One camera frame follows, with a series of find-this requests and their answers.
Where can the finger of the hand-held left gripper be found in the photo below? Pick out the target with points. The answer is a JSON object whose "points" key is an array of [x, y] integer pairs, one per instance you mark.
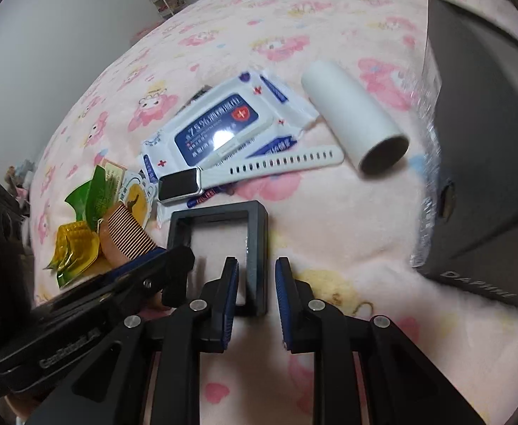
{"points": [[139, 262], [177, 270]]}

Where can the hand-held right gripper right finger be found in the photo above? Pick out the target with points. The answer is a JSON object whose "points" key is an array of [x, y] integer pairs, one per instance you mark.
{"points": [[283, 305]]}

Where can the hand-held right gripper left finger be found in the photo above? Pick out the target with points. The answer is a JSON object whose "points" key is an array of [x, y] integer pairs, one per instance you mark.
{"points": [[228, 305]]}

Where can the wooden comb with tassel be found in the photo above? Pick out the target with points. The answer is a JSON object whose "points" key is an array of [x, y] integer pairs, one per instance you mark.
{"points": [[126, 234]]}

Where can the black square display frame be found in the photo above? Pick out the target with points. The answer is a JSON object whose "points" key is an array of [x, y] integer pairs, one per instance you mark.
{"points": [[259, 248]]}

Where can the black shoe box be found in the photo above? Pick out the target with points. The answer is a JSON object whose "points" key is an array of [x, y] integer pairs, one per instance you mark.
{"points": [[484, 141]]}

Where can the white packet with yellow circle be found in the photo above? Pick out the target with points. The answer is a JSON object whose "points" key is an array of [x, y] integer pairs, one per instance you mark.
{"points": [[137, 199]]}

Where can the yellow wrapped snack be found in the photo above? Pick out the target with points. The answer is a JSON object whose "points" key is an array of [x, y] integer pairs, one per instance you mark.
{"points": [[75, 243]]}

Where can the green snack packet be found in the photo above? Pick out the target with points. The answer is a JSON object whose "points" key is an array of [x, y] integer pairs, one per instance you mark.
{"points": [[90, 195]]}

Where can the white band smart watch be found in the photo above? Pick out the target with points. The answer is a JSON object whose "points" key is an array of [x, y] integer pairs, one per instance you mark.
{"points": [[179, 186]]}

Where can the pink printed blanket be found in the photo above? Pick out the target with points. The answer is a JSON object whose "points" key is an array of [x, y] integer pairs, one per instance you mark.
{"points": [[329, 230]]}

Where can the white wet wipes pack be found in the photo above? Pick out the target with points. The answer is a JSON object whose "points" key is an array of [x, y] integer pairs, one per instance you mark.
{"points": [[223, 119]]}

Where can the clear plastic wrap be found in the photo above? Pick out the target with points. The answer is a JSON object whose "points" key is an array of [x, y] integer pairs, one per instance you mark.
{"points": [[427, 164]]}

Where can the white paper roll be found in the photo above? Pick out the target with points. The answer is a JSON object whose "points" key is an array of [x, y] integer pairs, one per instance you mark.
{"points": [[347, 106]]}

